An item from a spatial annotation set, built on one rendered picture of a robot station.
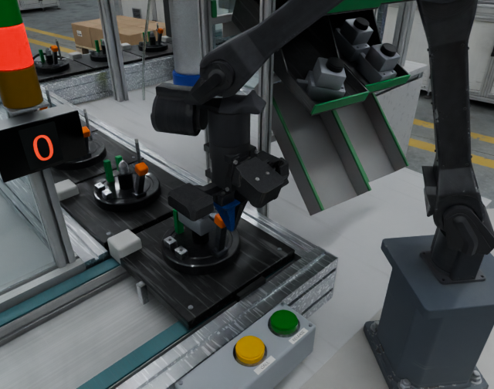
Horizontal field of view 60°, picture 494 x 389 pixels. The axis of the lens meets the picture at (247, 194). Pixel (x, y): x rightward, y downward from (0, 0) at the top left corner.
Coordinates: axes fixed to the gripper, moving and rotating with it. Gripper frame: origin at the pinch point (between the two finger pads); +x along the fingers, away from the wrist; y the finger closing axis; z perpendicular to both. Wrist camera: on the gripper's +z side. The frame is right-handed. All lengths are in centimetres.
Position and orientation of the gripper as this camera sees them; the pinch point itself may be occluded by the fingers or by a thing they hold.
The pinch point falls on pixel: (231, 211)
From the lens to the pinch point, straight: 65.0
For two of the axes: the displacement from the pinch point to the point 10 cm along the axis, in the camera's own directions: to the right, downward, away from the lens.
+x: 0.0, 8.5, 5.3
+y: 7.2, -3.7, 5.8
